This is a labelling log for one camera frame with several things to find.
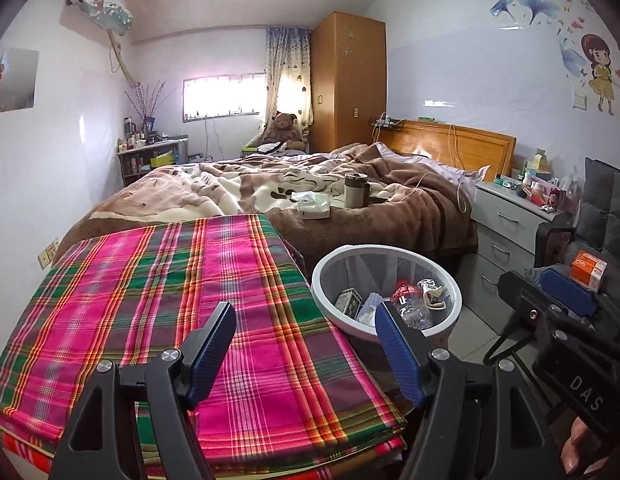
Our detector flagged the cluster of nightstand items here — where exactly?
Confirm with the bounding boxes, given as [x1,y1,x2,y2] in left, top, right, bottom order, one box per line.
[495,149,578,211]

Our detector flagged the wooden bed headboard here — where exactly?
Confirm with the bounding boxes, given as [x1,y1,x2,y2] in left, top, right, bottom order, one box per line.
[377,119,518,183]

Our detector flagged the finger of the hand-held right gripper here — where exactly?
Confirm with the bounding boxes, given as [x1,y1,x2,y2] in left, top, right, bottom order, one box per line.
[496,271,620,356]
[537,266,620,331]

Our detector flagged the white plastic wastebasket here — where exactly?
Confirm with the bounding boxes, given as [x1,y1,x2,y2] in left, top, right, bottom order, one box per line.
[311,245,463,345]

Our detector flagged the wrapped air conditioner pipe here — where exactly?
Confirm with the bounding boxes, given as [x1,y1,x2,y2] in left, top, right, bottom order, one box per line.
[110,30,140,88]

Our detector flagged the person's right hand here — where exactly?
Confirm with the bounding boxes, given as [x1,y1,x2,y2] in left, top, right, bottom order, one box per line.
[560,417,620,480]

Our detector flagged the red striped under cloth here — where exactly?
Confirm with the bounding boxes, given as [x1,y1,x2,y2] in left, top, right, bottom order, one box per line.
[0,427,408,480]

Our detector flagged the bed with brown blanket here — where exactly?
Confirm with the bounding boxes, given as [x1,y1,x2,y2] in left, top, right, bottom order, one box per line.
[60,142,478,271]

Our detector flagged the grey drawer nightstand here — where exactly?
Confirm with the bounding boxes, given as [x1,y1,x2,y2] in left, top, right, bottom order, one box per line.
[471,180,576,313]

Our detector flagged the clear plastic bottle red label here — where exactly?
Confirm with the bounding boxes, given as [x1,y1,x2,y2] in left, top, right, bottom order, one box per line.
[390,281,433,331]

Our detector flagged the white charging cable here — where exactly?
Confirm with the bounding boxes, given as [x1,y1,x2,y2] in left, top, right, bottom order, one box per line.
[410,122,466,213]

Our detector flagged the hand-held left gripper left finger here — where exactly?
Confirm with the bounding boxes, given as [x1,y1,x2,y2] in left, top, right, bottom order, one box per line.
[48,300,238,480]

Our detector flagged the brown teddy bear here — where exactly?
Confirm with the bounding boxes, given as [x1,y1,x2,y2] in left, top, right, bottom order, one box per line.
[262,111,307,152]

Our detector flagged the wooden wardrobe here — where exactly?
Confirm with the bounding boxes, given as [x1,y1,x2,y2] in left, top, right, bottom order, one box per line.
[310,11,388,153]

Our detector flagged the paper wrappers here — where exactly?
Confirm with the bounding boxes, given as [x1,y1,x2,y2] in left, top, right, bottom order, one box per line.
[334,287,365,317]

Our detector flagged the orange white box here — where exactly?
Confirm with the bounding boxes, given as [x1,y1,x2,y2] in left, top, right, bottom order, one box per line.
[570,251,608,292]

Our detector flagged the pink green plaid cloth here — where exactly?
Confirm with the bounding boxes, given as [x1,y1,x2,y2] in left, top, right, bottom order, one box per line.
[0,214,408,466]

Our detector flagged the vase of dry branches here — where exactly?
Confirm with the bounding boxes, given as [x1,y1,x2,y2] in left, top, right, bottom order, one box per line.
[126,80,168,126]

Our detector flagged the wall socket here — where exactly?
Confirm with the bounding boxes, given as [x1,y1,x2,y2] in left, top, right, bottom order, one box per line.
[37,239,61,270]

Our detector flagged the dark grey padded chair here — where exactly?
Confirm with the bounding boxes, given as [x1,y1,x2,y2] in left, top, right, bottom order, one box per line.
[535,157,620,311]

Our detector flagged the covered wall air conditioner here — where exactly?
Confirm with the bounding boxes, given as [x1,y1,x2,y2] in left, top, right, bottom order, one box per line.
[64,0,134,37]

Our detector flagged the blue patterned curtain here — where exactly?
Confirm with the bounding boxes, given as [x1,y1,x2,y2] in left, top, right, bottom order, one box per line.
[265,26,313,133]

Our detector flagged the small storage shelf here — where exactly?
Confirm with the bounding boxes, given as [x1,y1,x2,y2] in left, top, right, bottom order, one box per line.
[117,135,191,188]

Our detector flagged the cluster of small bottles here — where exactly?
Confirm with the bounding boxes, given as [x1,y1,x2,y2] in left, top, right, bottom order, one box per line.
[117,116,163,153]

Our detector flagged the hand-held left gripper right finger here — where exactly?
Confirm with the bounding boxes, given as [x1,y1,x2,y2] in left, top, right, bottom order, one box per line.
[374,301,566,480]

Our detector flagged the lilac pillow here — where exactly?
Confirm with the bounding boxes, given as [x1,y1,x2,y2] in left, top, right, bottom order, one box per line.
[375,141,492,196]

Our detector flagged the white tissue pack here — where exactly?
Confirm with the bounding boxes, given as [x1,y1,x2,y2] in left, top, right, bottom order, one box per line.
[291,191,332,221]

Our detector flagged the beige paper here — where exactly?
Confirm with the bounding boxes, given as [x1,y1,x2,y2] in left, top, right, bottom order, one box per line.
[415,277,448,311]

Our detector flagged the blue flower wall sticker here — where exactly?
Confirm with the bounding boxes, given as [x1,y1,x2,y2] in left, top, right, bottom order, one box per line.
[491,0,561,27]

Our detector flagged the cartoon girl wall sticker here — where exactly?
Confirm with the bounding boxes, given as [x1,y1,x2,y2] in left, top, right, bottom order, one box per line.
[580,34,616,115]

